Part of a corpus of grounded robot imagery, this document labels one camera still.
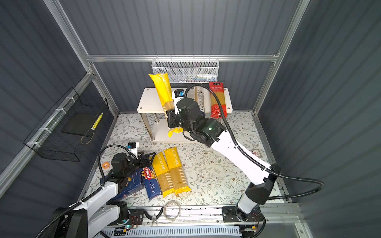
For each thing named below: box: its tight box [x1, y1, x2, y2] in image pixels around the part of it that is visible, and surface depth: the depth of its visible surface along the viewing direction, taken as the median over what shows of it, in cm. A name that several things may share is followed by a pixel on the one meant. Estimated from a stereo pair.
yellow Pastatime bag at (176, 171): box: [163, 146, 191, 196], surface depth 88 cm
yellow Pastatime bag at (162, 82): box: [148, 72, 184, 138], surface depth 65 cm
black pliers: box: [143, 206, 164, 227], surface depth 75 cm
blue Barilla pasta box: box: [112, 168, 145, 200], surface depth 80 cm
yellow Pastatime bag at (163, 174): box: [152, 151, 176, 198], surface depth 86 cm
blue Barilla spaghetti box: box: [138, 166, 163, 200], surface depth 84 cm
